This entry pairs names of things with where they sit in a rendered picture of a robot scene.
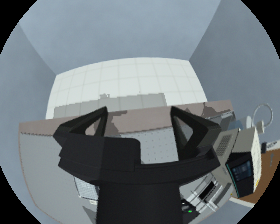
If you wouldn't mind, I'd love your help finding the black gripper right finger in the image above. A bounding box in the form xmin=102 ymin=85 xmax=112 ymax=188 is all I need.
xmin=170 ymin=106 xmax=222 ymax=160

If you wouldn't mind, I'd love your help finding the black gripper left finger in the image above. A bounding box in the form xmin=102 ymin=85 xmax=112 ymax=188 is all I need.
xmin=57 ymin=106 xmax=108 ymax=137

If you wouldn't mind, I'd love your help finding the white multi-well plate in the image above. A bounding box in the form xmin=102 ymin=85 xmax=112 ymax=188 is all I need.
xmin=74 ymin=176 xmax=98 ymax=200

